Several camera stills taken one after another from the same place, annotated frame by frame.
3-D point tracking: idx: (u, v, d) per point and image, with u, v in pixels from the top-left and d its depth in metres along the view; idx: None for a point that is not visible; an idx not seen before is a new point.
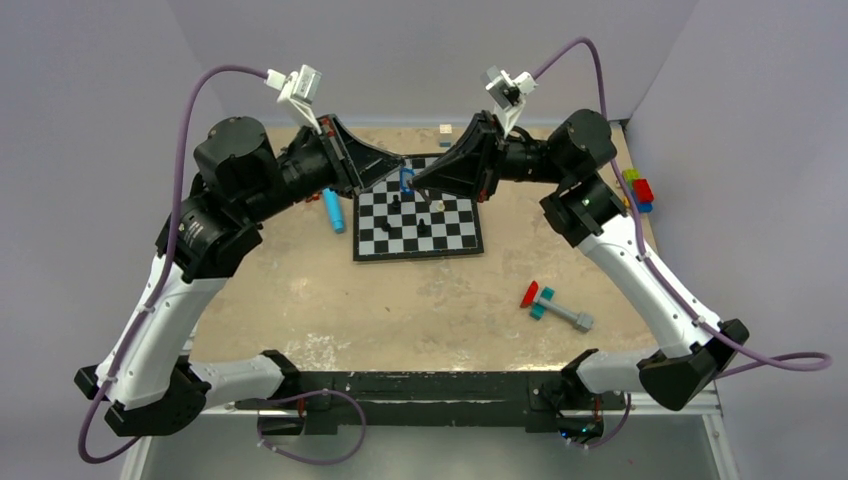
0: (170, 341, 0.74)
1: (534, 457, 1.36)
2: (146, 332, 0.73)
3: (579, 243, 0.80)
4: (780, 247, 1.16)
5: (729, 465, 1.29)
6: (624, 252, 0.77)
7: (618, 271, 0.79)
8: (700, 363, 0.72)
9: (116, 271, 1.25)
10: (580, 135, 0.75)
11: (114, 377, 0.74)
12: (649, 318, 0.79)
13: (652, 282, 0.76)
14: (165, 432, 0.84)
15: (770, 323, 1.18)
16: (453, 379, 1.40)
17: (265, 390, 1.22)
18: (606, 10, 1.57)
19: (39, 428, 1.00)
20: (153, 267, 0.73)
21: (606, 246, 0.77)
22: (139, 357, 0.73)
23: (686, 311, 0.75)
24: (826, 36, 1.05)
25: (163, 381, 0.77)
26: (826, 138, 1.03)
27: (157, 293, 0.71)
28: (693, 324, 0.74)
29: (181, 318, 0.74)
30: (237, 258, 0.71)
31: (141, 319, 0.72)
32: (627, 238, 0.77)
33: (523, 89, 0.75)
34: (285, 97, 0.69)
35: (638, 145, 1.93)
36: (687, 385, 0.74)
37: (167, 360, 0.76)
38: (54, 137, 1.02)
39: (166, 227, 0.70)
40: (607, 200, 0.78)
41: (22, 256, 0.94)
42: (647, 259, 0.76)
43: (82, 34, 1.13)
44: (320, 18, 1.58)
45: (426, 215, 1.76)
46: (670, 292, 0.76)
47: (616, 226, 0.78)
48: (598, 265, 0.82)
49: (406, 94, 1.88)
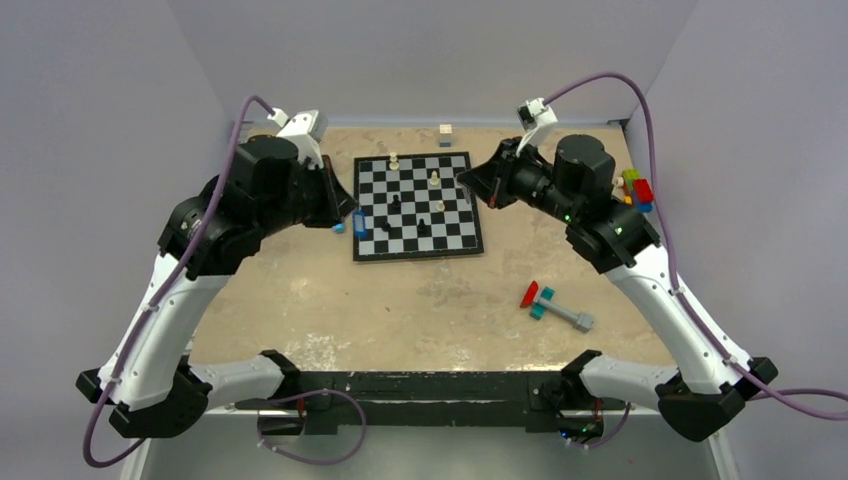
0: (174, 340, 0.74)
1: (533, 457, 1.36)
2: (150, 331, 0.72)
3: (609, 271, 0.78)
4: (779, 247, 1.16)
5: (729, 465, 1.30)
6: (657, 285, 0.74)
7: (649, 305, 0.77)
8: (730, 403, 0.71)
9: (116, 271, 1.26)
10: (571, 152, 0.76)
11: (118, 378, 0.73)
12: (678, 352, 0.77)
13: (685, 319, 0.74)
14: (166, 435, 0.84)
15: (769, 323, 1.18)
16: (453, 379, 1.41)
17: (265, 390, 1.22)
18: (606, 9, 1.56)
19: (42, 427, 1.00)
20: (157, 266, 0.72)
21: (638, 278, 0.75)
22: (143, 356, 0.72)
23: (716, 349, 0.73)
24: (825, 36, 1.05)
25: (166, 380, 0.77)
26: (825, 138, 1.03)
27: (162, 292, 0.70)
28: (723, 363, 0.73)
29: (185, 315, 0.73)
30: (237, 257, 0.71)
31: (145, 319, 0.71)
32: (660, 270, 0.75)
33: (533, 111, 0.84)
34: (302, 133, 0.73)
35: (639, 145, 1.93)
36: (713, 421, 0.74)
37: (171, 358, 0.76)
38: (51, 137, 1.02)
39: (169, 225, 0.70)
40: (640, 228, 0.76)
41: (23, 257, 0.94)
42: (680, 294, 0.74)
43: (82, 34, 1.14)
44: (318, 18, 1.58)
45: (426, 215, 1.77)
46: (703, 330, 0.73)
47: (649, 257, 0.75)
48: (628, 295, 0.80)
49: (406, 95, 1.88)
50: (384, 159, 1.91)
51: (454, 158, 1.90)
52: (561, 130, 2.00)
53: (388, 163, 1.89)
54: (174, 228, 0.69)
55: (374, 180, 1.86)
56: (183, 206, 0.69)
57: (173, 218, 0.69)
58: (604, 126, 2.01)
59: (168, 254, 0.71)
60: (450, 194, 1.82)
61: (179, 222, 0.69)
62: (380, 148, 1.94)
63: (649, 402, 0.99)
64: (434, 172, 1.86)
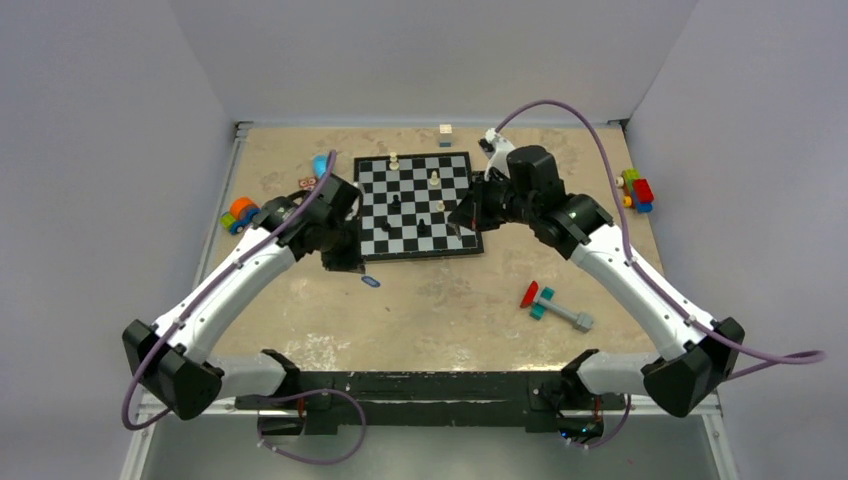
0: (238, 301, 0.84)
1: (534, 457, 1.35)
2: (228, 284, 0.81)
3: (571, 254, 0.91)
4: (778, 247, 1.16)
5: (729, 465, 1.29)
6: (612, 258, 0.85)
7: (610, 279, 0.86)
8: (695, 360, 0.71)
9: (117, 270, 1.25)
10: (518, 156, 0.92)
11: (182, 323, 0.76)
12: (644, 320, 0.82)
13: (643, 287, 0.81)
14: (185, 413, 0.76)
15: (768, 323, 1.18)
16: (453, 379, 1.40)
17: (268, 386, 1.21)
18: (606, 9, 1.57)
19: (44, 426, 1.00)
20: (246, 236, 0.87)
21: (594, 254, 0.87)
22: (215, 305, 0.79)
23: (677, 311, 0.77)
24: (825, 36, 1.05)
25: (211, 345, 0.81)
26: (826, 138, 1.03)
27: (253, 252, 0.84)
28: (686, 324, 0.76)
29: (257, 280, 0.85)
30: (310, 244, 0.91)
31: (227, 273, 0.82)
32: (614, 246, 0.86)
33: (491, 139, 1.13)
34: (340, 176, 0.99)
35: (639, 145, 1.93)
36: (684, 387, 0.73)
37: (224, 321, 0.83)
38: (48, 137, 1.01)
39: (266, 209, 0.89)
40: (591, 214, 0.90)
41: (21, 256, 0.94)
42: (634, 263, 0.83)
43: (82, 33, 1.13)
44: (319, 18, 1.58)
45: (426, 215, 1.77)
46: (661, 295, 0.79)
47: (603, 235, 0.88)
48: (593, 273, 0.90)
49: (407, 95, 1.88)
50: (384, 159, 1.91)
51: (454, 158, 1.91)
52: (561, 130, 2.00)
53: (387, 163, 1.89)
54: (270, 211, 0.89)
55: (374, 180, 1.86)
56: (277, 199, 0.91)
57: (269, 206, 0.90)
58: (604, 126, 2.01)
59: (260, 228, 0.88)
60: (450, 194, 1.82)
61: (275, 208, 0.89)
62: (380, 148, 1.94)
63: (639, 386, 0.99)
64: (434, 172, 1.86)
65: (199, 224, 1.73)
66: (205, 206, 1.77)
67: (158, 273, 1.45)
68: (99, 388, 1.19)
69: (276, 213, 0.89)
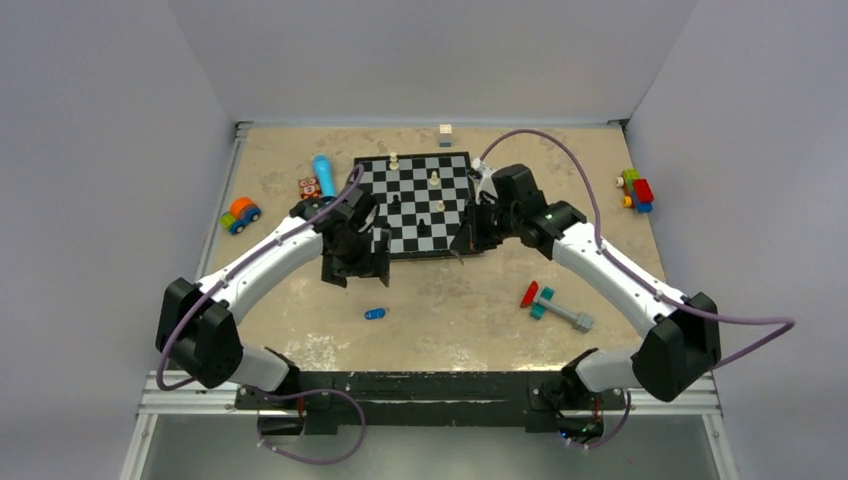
0: (274, 274, 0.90)
1: (533, 457, 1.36)
2: (269, 257, 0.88)
3: (552, 252, 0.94)
4: (776, 247, 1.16)
5: (728, 465, 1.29)
6: (584, 249, 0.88)
7: (586, 270, 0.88)
8: (666, 331, 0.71)
9: (116, 271, 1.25)
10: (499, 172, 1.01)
11: (225, 282, 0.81)
12: (621, 304, 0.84)
13: (613, 271, 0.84)
14: (208, 373, 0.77)
15: (767, 323, 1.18)
16: (453, 379, 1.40)
17: (270, 380, 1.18)
18: (607, 9, 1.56)
19: (44, 426, 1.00)
20: (284, 221, 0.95)
21: (568, 246, 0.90)
22: (254, 274, 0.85)
23: (645, 288, 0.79)
24: (826, 36, 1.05)
25: (245, 311, 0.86)
26: (826, 138, 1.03)
27: (293, 232, 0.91)
28: (655, 298, 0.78)
29: (293, 258, 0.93)
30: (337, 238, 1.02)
31: (269, 246, 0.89)
32: (587, 238, 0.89)
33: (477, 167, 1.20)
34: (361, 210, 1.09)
35: (639, 145, 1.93)
36: (660, 359, 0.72)
37: (255, 295, 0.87)
38: (44, 138, 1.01)
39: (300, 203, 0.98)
40: (569, 215, 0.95)
41: (19, 257, 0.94)
42: (605, 250, 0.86)
43: (81, 33, 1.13)
44: (318, 18, 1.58)
45: (426, 215, 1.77)
46: (630, 276, 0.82)
47: (578, 230, 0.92)
48: (574, 269, 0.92)
49: (406, 96, 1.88)
50: (384, 159, 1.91)
51: (454, 158, 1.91)
52: (561, 130, 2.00)
53: (388, 163, 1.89)
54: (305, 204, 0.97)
55: (374, 180, 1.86)
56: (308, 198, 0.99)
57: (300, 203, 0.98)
58: (604, 126, 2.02)
59: (296, 217, 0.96)
60: (450, 194, 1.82)
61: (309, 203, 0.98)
62: (380, 148, 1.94)
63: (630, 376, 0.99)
64: (434, 172, 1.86)
65: (200, 224, 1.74)
66: (205, 206, 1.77)
67: (158, 273, 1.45)
68: (99, 389, 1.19)
69: (309, 208, 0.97)
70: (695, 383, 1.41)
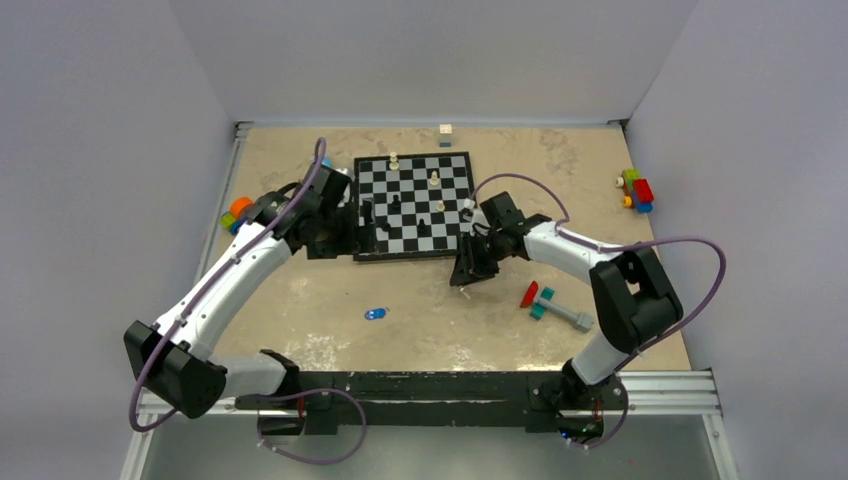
0: (239, 294, 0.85)
1: (533, 457, 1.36)
2: (228, 278, 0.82)
3: (530, 253, 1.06)
4: (776, 247, 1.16)
5: (729, 465, 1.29)
6: (546, 234, 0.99)
7: (551, 251, 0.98)
8: (606, 270, 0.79)
9: (115, 271, 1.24)
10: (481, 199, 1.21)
11: (183, 320, 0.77)
12: (580, 271, 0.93)
13: (566, 242, 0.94)
14: (189, 408, 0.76)
15: (767, 324, 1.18)
16: (453, 379, 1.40)
17: (269, 384, 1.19)
18: (607, 10, 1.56)
19: (42, 427, 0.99)
20: (241, 231, 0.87)
21: (533, 237, 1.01)
22: (215, 301, 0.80)
23: (589, 246, 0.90)
24: (826, 37, 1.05)
25: (212, 342, 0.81)
26: (827, 139, 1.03)
27: (250, 246, 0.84)
28: (598, 253, 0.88)
29: (257, 272, 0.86)
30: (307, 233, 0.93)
31: (227, 267, 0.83)
32: (547, 227, 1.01)
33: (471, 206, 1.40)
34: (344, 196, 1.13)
35: (639, 145, 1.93)
36: (606, 299, 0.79)
37: (223, 321, 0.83)
38: (40, 137, 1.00)
39: (258, 204, 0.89)
40: (538, 219, 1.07)
41: (19, 258, 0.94)
42: (558, 228, 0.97)
43: (81, 34, 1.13)
44: (317, 18, 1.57)
45: (426, 215, 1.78)
46: (578, 241, 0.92)
47: (542, 226, 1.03)
48: (547, 259, 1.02)
49: (406, 97, 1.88)
50: (384, 159, 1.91)
51: (454, 158, 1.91)
52: (562, 130, 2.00)
53: (388, 163, 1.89)
54: (263, 206, 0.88)
55: (374, 180, 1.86)
56: (265, 196, 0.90)
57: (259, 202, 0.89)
58: (604, 126, 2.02)
59: (254, 223, 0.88)
60: (450, 194, 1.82)
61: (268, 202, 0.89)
62: (380, 148, 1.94)
63: None
64: (434, 172, 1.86)
65: (200, 224, 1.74)
66: (206, 206, 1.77)
67: (158, 274, 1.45)
68: (99, 389, 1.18)
69: (269, 207, 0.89)
70: (695, 383, 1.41)
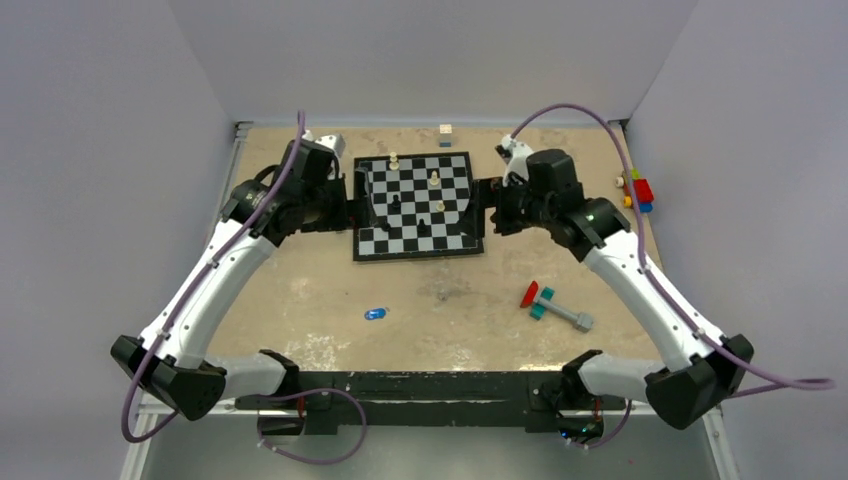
0: (223, 299, 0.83)
1: (534, 458, 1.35)
2: (208, 286, 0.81)
3: (585, 256, 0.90)
4: (776, 246, 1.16)
5: (728, 465, 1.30)
6: (625, 264, 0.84)
7: (620, 284, 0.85)
8: (700, 374, 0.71)
9: (115, 271, 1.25)
10: (537, 158, 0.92)
11: (166, 334, 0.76)
12: (652, 328, 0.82)
13: (652, 295, 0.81)
14: (190, 413, 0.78)
15: (766, 324, 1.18)
16: (453, 379, 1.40)
17: (270, 384, 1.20)
18: (606, 10, 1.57)
19: (42, 427, 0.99)
20: (217, 230, 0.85)
21: (607, 259, 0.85)
22: (197, 311, 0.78)
23: (685, 323, 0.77)
24: (824, 38, 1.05)
25: (202, 348, 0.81)
26: (825, 139, 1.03)
27: (226, 248, 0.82)
28: (693, 336, 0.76)
29: (237, 275, 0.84)
30: (288, 223, 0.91)
31: (205, 274, 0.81)
32: (629, 253, 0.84)
33: None
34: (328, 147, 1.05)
35: (639, 145, 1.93)
36: (686, 396, 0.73)
37: (210, 327, 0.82)
38: (42, 137, 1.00)
39: (233, 198, 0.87)
40: (611, 217, 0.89)
41: (21, 257, 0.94)
42: (647, 271, 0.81)
43: (83, 35, 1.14)
44: (318, 18, 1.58)
45: (426, 215, 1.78)
46: (671, 305, 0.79)
47: (619, 240, 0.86)
48: (604, 277, 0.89)
49: (406, 96, 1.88)
50: (384, 159, 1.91)
51: (454, 158, 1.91)
52: (561, 130, 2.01)
53: (388, 163, 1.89)
54: (238, 199, 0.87)
55: (374, 180, 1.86)
56: (240, 188, 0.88)
57: (234, 194, 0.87)
58: (604, 126, 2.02)
59: (229, 221, 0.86)
60: (450, 194, 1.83)
61: (242, 195, 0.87)
62: (380, 148, 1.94)
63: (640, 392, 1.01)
64: (434, 172, 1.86)
65: (200, 224, 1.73)
66: (205, 206, 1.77)
67: (158, 273, 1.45)
68: (99, 390, 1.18)
69: (245, 199, 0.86)
70: None
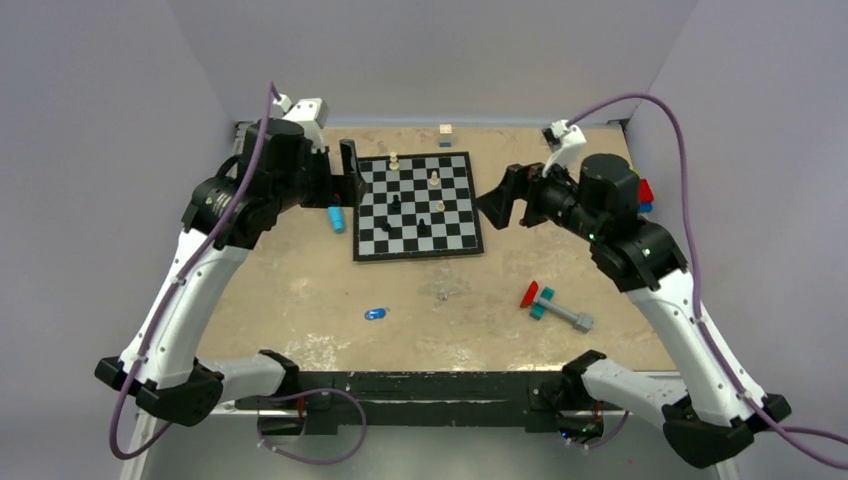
0: (200, 313, 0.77)
1: (534, 457, 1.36)
2: (179, 304, 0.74)
3: (630, 290, 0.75)
4: (774, 246, 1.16)
5: (729, 464, 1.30)
6: (678, 310, 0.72)
7: (665, 327, 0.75)
8: (739, 436, 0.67)
9: (115, 271, 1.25)
10: (595, 169, 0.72)
11: (144, 357, 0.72)
12: (691, 378, 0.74)
13: (701, 350, 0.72)
14: (186, 422, 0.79)
15: (764, 324, 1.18)
16: (453, 379, 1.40)
17: (270, 385, 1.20)
18: (606, 10, 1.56)
19: (42, 427, 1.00)
20: (180, 243, 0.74)
21: (660, 302, 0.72)
22: (171, 331, 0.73)
23: (732, 382, 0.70)
24: (823, 38, 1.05)
25: (188, 361, 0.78)
26: (823, 140, 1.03)
27: (190, 264, 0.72)
28: (737, 396, 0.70)
29: (211, 287, 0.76)
30: (259, 226, 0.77)
31: (173, 291, 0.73)
32: (683, 297, 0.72)
33: (568, 137, 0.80)
34: (309, 119, 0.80)
35: (639, 145, 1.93)
36: (718, 450, 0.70)
37: (192, 341, 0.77)
38: (43, 137, 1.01)
39: (193, 203, 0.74)
40: (667, 249, 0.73)
41: (22, 258, 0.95)
42: (701, 324, 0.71)
43: (83, 36, 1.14)
44: (318, 18, 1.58)
45: (426, 215, 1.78)
46: (720, 361, 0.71)
47: (676, 282, 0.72)
48: (645, 314, 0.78)
49: (406, 96, 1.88)
50: (384, 159, 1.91)
51: (454, 158, 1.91)
52: None
53: (388, 163, 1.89)
54: (198, 205, 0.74)
55: (374, 180, 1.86)
56: (202, 187, 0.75)
57: (196, 197, 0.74)
58: (604, 126, 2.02)
59: (192, 230, 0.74)
60: (450, 194, 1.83)
61: (203, 199, 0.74)
62: (379, 148, 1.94)
63: (649, 413, 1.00)
64: (434, 172, 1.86)
65: None
66: None
67: (157, 273, 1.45)
68: (100, 390, 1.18)
69: (207, 207, 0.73)
70: None
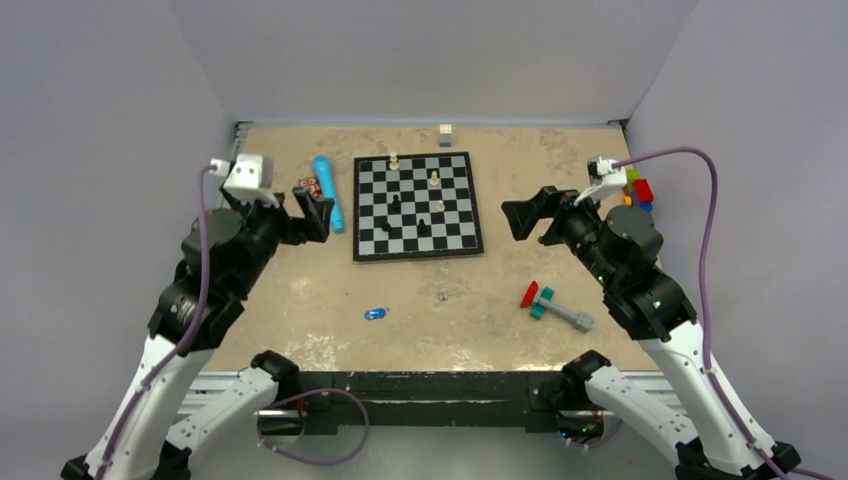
0: (167, 413, 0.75)
1: (535, 458, 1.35)
2: (142, 411, 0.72)
3: (641, 339, 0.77)
4: (773, 246, 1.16)
5: None
6: (688, 361, 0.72)
7: (676, 375, 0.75)
8: None
9: (115, 271, 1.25)
10: (619, 223, 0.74)
11: (108, 461, 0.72)
12: (702, 425, 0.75)
13: (712, 398, 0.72)
14: None
15: (762, 325, 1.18)
16: (453, 380, 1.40)
17: (266, 399, 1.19)
18: (606, 10, 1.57)
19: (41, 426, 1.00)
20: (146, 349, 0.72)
21: (670, 353, 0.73)
22: (135, 438, 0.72)
23: (742, 431, 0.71)
24: (823, 38, 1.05)
25: (151, 457, 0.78)
26: (822, 140, 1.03)
27: (155, 373, 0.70)
28: (746, 444, 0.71)
29: (176, 388, 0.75)
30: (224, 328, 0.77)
31: (137, 399, 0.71)
32: (693, 348, 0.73)
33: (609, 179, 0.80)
34: (253, 187, 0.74)
35: (639, 145, 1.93)
36: None
37: (157, 440, 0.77)
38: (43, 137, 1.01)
39: (158, 309, 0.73)
40: (678, 302, 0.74)
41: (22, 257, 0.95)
42: (711, 375, 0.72)
43: (82, 36, 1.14)
44: (318, 18, 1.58)
45: (426, 215, 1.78)
46: (731, 411, 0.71)
47: (685, 334, 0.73)
48: (657, 361, 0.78)
49: (406, 96, 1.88)
50: (384, 159, 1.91)
51: (454, 158, 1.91)
52: (561, 130, 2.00)
53: (388, 163, 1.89)
54: (162, 311, 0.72)
55: (374, 180, 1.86)
56: (166, 292, 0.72)
57: (161, 302, 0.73)
58: (604, 126, 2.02)
59: (157, 336, 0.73)
60: (450, 194, 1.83)
61: (167, 305, 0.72)
62: (380, 148, 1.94)
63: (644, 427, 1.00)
64: (434, 172, 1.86)
65: None
66: None
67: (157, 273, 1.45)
68: (101, 390, 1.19)
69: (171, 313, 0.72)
70: None
